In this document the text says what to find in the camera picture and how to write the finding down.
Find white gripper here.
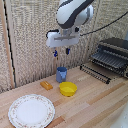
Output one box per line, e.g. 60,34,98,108
45,29,81,58

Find yellow bowl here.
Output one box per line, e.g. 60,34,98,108
59,81,78,98

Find black dish rack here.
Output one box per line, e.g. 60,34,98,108
89,37,128,80

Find blue cup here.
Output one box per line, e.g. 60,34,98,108
55,66,68,84

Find woven divider screen panel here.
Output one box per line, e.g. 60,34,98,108
6,0,61,88
59,0,128,69

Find orange rectangular block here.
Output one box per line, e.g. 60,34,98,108
39,80,54,91

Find white floral rimmed plate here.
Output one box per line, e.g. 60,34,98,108
7,93,56,128

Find white flat board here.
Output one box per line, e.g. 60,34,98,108
99,105,128,128

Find wooden screen post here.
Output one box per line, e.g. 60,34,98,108
0,0,16,90
53,46,64,72

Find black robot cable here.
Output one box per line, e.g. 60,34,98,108
79,10,128,37

